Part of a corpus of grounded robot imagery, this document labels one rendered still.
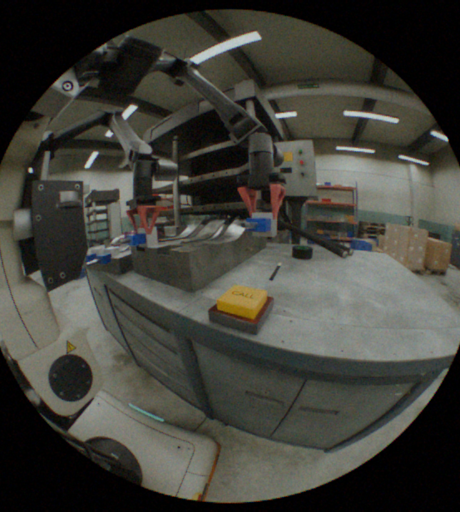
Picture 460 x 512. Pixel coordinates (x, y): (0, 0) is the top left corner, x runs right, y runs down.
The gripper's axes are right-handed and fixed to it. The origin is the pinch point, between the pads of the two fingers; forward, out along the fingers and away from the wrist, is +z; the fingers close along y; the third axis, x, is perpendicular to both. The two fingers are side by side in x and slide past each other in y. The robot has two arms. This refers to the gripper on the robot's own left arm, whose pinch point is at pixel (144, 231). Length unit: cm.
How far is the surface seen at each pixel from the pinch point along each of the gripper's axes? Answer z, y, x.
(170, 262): 6.8, -12.9, 1.5
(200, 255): 5.4, -19.0, -2.2
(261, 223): -1.3, -30.4, -7.6
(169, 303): 13.0, -18.0, 7.1
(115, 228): 5, 416, -141
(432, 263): 54, -339, -316
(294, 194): -19, -26, -85
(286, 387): 32, -42, 1
